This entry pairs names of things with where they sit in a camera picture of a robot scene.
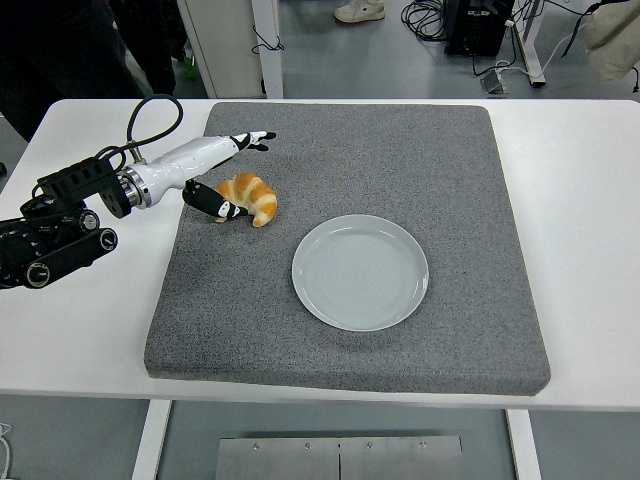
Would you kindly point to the white table leg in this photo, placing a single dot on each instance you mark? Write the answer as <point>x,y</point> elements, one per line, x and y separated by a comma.
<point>525,445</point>
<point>150,440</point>

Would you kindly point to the beige cloth bag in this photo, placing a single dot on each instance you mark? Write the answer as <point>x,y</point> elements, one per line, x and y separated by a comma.
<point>612,40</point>

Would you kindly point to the pale grey round plate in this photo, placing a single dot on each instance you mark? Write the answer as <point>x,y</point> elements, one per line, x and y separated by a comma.
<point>360,272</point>

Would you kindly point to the black computer case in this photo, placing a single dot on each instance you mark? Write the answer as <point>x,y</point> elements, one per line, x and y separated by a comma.
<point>475,30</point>

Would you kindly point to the white desk leg with foot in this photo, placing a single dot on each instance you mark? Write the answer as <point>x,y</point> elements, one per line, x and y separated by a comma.
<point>531,45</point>

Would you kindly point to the person's legs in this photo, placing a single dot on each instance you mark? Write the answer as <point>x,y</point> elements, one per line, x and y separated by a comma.
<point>60,50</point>

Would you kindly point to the small green object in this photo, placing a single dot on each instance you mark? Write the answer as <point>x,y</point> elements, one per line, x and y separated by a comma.
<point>188,67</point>

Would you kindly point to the grey speckled foam mat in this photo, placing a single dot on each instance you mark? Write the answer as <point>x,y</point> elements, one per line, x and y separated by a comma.
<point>350,150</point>

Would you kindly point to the grey foot pedal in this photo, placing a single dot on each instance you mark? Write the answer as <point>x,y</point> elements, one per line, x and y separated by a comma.
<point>495,83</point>

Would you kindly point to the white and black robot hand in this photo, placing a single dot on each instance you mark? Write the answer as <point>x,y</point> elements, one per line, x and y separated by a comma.
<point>185,157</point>

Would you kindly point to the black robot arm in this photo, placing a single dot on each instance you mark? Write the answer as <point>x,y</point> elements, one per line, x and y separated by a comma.
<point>65,250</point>

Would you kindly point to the golden croissant bread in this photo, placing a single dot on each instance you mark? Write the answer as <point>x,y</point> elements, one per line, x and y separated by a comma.
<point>255,195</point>

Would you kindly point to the white cabinet panel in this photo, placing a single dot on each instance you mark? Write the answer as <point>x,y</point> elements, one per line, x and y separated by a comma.
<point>220,45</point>

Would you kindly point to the white upright post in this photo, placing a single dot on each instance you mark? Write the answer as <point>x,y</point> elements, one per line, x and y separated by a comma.
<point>271,75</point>

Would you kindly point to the person's white shoe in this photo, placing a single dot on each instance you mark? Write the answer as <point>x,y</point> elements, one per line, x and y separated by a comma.
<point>357,11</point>

